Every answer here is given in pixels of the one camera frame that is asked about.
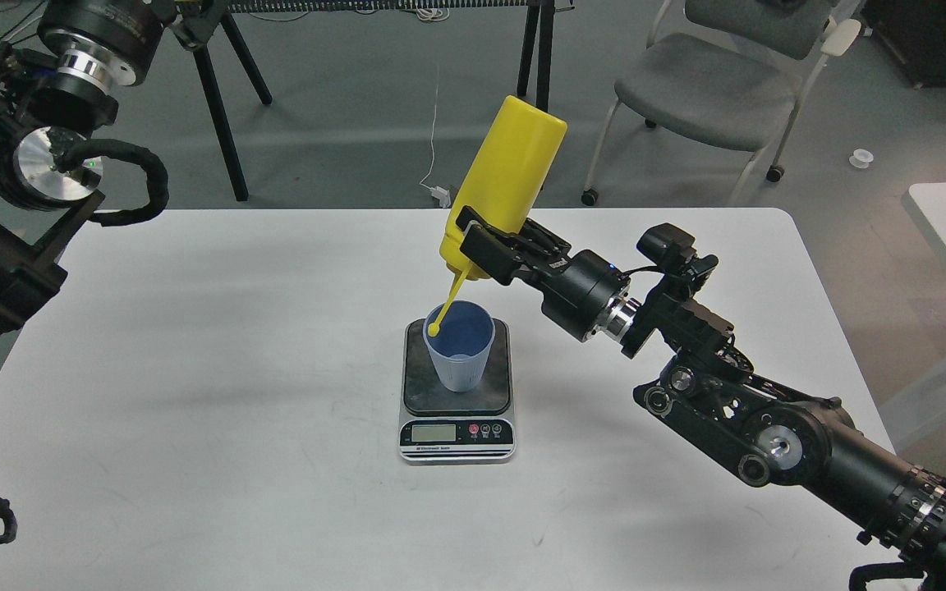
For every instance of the yellow squeeze bottle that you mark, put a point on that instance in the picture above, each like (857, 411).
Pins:
(502, 184)

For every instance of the black metal table frame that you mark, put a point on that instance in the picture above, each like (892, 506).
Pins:
(536, 57)

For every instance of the silver digital kitchen scale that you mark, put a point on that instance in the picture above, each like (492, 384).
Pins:
(440, 427)

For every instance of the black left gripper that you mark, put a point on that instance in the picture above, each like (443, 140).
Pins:
(108, 43)

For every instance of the small white spool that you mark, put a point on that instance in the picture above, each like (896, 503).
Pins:
(861, 159)

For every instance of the blue ribbed plastic cup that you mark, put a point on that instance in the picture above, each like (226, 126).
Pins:
(459, 352)

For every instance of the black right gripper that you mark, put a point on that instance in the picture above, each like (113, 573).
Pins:
(576, 289)

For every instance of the grey office chair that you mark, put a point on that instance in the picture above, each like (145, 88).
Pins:
(717, 96)

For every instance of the black cabinet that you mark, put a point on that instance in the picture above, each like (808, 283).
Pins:
(915, 34)

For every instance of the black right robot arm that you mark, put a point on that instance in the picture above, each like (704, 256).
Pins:
(755, 428)

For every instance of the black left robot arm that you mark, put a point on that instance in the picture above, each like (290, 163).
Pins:
(55, 176)

